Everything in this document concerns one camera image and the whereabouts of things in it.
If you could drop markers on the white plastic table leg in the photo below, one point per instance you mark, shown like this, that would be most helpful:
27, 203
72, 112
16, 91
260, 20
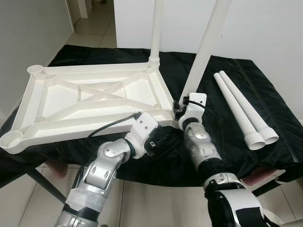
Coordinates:
206, 47
248, 104
157, 28
236, 109

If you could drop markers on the white plastic table top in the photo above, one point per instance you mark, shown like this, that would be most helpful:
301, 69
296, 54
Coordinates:
57, 99

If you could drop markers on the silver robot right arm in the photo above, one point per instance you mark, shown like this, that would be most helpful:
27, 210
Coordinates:
201, 146

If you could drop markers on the black cloth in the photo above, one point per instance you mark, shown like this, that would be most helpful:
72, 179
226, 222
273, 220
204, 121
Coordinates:
227, 161

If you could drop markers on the pink folding table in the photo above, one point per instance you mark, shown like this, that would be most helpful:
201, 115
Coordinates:
265, 176

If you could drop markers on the white round stand base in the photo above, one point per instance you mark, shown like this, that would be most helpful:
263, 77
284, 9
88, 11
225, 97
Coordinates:
293, 220

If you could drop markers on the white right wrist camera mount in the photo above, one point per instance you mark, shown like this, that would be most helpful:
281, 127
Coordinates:
195, 116

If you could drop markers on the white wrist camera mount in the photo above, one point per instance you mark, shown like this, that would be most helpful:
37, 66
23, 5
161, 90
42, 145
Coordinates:
144, 125
195, 116

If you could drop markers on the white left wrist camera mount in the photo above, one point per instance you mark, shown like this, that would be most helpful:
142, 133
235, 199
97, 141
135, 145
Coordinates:
144, 125

